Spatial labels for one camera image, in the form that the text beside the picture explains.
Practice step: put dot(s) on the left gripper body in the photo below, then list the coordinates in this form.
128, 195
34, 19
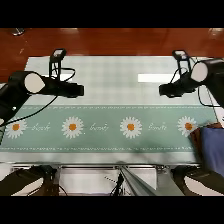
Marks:
71, 90

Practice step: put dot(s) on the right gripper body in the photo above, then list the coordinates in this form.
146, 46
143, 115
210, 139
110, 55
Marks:
171, 90

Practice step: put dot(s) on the blue T-shirt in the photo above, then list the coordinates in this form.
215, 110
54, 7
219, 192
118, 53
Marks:
213, 150

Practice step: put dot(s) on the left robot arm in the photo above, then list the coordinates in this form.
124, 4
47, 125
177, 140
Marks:
18, 87

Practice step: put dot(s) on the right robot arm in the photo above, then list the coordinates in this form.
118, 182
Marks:
213, 78

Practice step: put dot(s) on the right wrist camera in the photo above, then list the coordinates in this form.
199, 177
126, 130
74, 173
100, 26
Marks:
180, 55

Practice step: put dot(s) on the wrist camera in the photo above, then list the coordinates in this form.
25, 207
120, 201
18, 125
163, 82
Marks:
58, 53
180, 55

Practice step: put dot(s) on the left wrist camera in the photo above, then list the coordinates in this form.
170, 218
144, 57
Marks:
58, 53

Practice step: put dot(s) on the silver frame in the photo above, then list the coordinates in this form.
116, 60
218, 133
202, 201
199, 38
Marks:
140, 185

